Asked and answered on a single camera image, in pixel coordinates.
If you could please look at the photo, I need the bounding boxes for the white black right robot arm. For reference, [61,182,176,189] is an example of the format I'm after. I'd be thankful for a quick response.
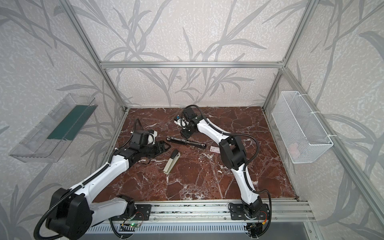
[174,105,265,219]

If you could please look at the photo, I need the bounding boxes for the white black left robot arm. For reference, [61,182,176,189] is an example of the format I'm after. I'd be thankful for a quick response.
[34,128,171,240]

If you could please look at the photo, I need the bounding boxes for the green circuit board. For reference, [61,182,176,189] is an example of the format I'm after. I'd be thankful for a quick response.
[120,223,141,232]

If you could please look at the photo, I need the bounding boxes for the pink object in basket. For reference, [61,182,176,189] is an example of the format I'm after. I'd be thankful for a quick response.
[288,143,301,159]

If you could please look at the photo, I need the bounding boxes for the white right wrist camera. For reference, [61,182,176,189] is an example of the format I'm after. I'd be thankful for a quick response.
[174,115,189,129]

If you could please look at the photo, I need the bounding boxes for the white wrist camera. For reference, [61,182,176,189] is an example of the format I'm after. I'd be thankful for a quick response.
[148,130,158,145]
[174,115,189,129]

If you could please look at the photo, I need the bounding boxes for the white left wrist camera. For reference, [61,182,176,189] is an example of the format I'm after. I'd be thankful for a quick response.
[148,130,158,145]

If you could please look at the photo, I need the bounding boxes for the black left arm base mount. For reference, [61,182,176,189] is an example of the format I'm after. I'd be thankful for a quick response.
[112,204,152,221]

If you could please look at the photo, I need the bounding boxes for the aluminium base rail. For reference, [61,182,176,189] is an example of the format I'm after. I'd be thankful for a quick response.
[83,199,323,240]

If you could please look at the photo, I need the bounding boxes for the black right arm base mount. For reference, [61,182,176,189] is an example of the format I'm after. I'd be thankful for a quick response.
[228,203,271,221]

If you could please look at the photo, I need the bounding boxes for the aluminium frame profiles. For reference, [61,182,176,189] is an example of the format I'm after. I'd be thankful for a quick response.
[60,1,384,224]

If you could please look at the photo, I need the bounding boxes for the clear plastic wall tray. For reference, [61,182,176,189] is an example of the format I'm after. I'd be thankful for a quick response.
[9,94,98,163]

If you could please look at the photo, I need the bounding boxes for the white wire mesh basket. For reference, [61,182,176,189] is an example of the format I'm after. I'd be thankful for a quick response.
[272,91,334,164]

